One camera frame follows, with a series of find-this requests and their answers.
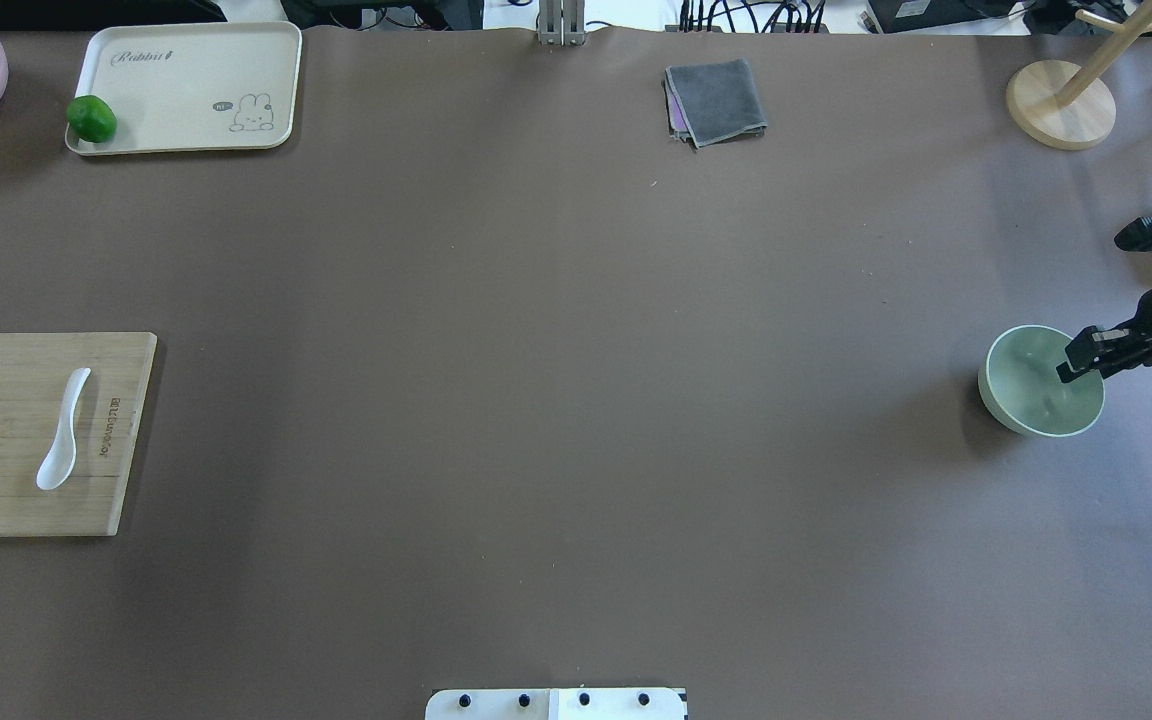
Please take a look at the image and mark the light green bowl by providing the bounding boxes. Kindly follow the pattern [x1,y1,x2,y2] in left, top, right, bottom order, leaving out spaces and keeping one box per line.
[977,325,1106,438]

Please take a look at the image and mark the white plastic spoon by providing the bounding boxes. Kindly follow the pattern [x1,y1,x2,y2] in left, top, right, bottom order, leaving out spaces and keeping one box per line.
[35,366,91,491]

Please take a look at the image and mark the wooden mug tree stand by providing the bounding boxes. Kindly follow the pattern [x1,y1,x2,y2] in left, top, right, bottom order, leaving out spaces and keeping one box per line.
[1005,1,1152,151]

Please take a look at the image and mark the grey folded cloth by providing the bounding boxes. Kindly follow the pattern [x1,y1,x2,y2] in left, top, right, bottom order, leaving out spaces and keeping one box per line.
[662,58,768,149]

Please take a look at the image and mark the cream rabbit tray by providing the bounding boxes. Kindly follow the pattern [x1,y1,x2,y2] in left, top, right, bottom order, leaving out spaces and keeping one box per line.
[65,20,302,156]

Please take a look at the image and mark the green lime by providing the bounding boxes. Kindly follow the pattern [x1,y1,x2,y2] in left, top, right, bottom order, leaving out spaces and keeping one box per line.
[65,94,118,143]

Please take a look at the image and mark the bamboo cutting board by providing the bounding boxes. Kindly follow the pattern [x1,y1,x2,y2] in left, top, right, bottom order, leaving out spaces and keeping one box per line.
[0,332,157,537]

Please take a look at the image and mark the aluminium frame post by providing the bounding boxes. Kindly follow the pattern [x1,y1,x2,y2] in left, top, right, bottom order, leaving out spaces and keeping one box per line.
[536,0,588,46]

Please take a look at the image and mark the white pole base plate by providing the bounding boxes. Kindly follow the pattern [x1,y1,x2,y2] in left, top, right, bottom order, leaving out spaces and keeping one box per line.
[424,685,689,719]

